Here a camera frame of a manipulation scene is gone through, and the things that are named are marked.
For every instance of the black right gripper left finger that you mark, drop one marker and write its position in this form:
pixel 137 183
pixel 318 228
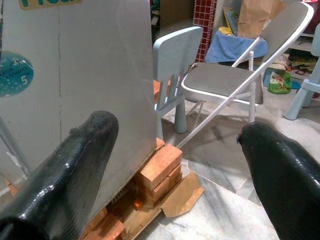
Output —
pixel 62 175

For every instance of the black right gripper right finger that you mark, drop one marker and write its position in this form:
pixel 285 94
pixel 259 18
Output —
pixel 287 187

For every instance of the grey fridge door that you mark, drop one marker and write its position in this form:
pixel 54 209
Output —
pixel 100 62

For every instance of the orange brick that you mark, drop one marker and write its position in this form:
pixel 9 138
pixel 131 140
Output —
pixel 166 186
pixel 112 227
pixel 96 220
pixel 156 90
pixel 160 162

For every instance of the green toy pouch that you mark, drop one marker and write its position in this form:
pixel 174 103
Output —
pixel 280 83

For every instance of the brown cardboard sheet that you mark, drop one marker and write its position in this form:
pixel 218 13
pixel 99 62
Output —
pixel 182 197

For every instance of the round teal warranty sticker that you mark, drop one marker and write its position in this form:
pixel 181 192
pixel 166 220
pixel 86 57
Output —
pixel 15 75

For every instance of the blue cloth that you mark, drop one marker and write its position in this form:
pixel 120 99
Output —
pixel 230 47

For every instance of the yellow cloth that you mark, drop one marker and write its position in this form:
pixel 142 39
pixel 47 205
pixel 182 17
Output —
pixel 225 30

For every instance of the yellow sticker with teal print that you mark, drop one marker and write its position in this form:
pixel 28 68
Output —
pixel 50 3

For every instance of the brown paper bag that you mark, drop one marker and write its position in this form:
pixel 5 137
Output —
pixel 255 17

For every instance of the colourful picture book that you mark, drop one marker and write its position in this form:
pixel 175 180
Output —
pixel 230 20

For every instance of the red mosaic tiled column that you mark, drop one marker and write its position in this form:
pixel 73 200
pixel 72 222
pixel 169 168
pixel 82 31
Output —
pixel 205 25

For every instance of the grey folding chair white frame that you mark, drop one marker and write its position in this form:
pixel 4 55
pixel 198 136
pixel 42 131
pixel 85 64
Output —
pixel 220 80

